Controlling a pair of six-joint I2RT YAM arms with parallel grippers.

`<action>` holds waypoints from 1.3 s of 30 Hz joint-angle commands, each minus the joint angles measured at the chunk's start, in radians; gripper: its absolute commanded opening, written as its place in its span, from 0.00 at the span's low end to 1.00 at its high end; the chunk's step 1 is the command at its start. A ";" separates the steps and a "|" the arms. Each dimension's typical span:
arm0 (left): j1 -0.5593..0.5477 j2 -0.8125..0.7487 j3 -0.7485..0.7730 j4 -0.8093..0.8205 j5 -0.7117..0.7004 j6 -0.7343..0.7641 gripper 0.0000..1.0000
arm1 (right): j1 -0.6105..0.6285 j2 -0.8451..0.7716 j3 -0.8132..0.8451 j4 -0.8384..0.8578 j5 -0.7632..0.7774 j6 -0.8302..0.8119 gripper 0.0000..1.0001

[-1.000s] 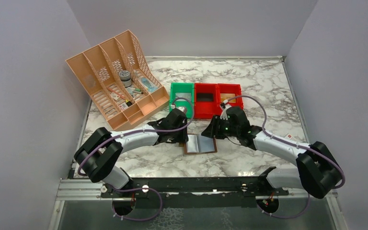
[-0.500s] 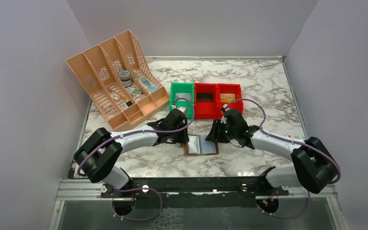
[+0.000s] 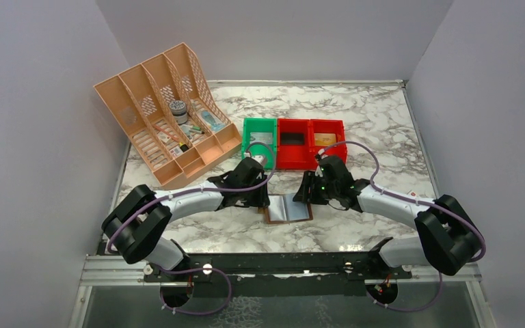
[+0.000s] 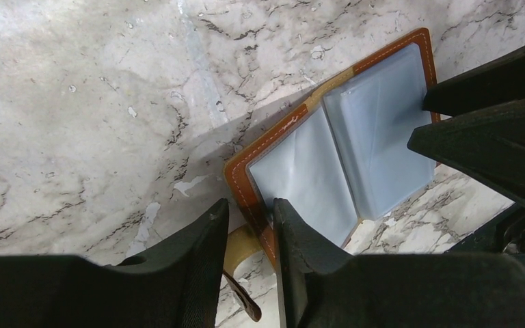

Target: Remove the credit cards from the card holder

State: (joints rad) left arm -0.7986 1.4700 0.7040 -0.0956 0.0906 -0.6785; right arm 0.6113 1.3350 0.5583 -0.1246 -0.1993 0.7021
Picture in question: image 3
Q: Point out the brown leather card holder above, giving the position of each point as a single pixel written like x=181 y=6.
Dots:
x=283 y=210

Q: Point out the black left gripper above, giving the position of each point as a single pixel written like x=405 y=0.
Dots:
x=261 y=199

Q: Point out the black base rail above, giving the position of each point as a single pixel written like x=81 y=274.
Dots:
x=211 y=275

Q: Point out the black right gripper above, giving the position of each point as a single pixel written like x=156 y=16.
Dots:
x=306 y=192

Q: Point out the green plastic bin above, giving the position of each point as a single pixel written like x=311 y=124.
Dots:
x=263 y=130

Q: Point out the silver round tin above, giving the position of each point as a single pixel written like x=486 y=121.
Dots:
x=179 y=111

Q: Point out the blue packet in organizer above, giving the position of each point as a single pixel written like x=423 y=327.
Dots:
x=213 y=121

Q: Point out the silver card in green bin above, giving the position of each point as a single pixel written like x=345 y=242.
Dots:
x=262 y=137

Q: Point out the peach plastic file organizer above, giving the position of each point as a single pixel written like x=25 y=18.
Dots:
x=138 y=98

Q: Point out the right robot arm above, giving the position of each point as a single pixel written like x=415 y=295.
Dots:
x=447 y=239

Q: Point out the red plastic bin middle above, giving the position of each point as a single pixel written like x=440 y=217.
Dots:
x=294 y=157

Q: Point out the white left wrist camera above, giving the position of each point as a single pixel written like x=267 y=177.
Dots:
x=261 y=159

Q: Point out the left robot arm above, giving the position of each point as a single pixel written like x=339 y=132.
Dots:
x=136 y=225

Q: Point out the red pencil in organizer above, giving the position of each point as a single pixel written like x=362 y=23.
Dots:
x=165 y=136

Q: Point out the gold card in red bin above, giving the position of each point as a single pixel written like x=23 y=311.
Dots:
x=324 y=139

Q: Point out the black card in red bin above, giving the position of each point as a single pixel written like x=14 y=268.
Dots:
x=292 y=139

